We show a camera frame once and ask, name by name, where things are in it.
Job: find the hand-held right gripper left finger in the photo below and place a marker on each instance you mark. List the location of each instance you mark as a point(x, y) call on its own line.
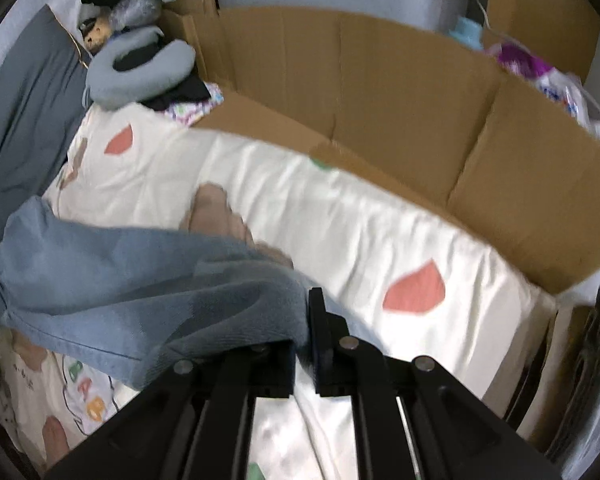
point(275, 370)

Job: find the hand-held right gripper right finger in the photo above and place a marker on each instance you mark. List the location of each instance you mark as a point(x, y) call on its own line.
point(324, 360)

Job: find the light blue denim pants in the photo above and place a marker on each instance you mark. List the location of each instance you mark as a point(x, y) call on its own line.
point(130, 285)

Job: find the cream bear print blanket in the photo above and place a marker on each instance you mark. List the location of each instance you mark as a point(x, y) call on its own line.
point(330, 220)

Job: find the grey folded jeans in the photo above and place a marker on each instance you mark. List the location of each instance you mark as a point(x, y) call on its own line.
point(595, 370)

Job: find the white patterned cloth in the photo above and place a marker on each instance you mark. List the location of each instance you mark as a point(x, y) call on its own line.
point(195, 107)

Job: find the brown flattened cardboard sheet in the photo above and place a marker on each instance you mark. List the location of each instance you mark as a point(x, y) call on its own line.
point(380, 85)

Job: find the black cloth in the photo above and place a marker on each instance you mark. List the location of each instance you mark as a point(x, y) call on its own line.
point(185, 92)

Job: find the grey neck pillow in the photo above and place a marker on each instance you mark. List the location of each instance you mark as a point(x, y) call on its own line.
point(105, 80)

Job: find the purple white detergent bag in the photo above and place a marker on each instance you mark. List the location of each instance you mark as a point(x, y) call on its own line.
point(555, 87)

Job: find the small teddy bear toy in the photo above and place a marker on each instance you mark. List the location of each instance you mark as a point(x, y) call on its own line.
point(96, 35)

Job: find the clear plastic bag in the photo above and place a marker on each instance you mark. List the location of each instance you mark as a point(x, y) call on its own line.
point(135, 7)

